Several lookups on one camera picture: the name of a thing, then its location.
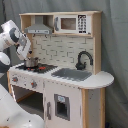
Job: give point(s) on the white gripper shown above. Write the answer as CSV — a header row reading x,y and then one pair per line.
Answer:
x,y
24,47

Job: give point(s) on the small metal pot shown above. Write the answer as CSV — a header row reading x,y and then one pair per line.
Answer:
x,y
31,62

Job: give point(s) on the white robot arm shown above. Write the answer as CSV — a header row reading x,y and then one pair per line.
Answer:
x,y
11,114

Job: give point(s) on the wooden toy kitchen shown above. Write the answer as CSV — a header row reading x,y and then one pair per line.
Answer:
x,y
87,98

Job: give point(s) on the grey range hood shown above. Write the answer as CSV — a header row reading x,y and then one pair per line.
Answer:
x,y
38,26

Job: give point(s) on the black stovetop with red burners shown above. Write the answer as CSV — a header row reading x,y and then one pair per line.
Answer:
x,y
40,68

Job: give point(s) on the left stove knob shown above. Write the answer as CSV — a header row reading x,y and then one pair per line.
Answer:
x,y
15,79

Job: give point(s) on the stove knob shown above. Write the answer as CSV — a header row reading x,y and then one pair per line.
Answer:
x,y
33,84
15,79

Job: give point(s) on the right stove knob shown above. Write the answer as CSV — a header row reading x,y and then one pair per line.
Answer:
x,y
33,84

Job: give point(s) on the toy microwave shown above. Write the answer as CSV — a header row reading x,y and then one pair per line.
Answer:
x,y
74,24

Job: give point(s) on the black faucet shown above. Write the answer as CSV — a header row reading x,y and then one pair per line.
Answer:
x,y
81,65

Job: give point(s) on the grey sink basin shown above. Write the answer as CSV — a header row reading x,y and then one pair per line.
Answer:
x,y
71,74

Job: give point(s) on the grey dishwasher panel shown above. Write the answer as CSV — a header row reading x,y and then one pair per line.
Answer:
x,y
62,106

